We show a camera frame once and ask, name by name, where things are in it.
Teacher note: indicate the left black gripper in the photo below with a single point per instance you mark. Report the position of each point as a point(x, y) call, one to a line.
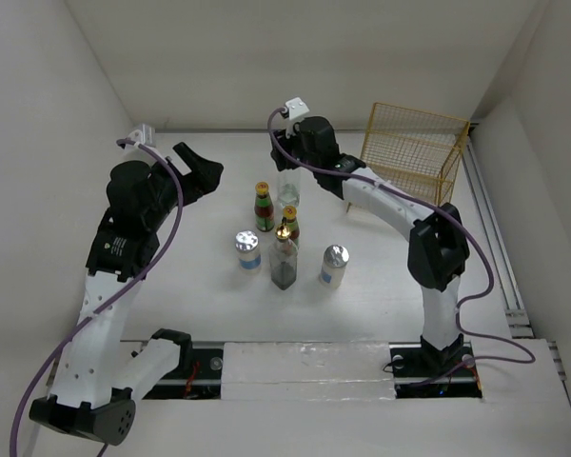
point(203, 178)

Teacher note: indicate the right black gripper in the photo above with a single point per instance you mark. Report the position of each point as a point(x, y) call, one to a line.
point(286, 141)

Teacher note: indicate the clear glass oil bottle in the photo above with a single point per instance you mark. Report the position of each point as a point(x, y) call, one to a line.
point(289, 187)

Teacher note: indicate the dark liquid glass bottle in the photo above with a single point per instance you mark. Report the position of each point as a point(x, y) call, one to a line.
point(283, 258)

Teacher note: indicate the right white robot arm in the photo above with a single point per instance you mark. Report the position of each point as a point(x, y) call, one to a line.
point(437, 241)

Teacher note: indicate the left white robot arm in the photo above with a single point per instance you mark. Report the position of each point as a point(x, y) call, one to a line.
point(90, 397)

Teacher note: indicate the back green label sauce bottle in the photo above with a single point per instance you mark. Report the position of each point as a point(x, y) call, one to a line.
point(263, 208)

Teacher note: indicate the left silver lid shaker jar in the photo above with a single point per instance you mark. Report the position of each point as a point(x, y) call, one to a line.
point(247, 246)

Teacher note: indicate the silver lid shaker jar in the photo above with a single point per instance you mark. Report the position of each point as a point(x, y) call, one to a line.
point(247, 246)
point(335, 261)

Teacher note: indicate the right silver lid shaker jar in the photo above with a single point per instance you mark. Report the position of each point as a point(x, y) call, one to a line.
point(335, 261)

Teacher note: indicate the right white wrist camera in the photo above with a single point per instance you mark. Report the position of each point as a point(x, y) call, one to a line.
point(295, 109)

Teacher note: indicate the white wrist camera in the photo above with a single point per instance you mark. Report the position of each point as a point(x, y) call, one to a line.
point(295, 109)
point(143, 134)

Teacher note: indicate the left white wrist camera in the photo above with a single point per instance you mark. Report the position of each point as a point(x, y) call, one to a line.
point(143, 134)

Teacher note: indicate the yellow wire rack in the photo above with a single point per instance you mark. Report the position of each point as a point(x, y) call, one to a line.
point(417, 151)

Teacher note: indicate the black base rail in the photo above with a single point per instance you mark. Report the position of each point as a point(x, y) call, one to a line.
point(313, 372)

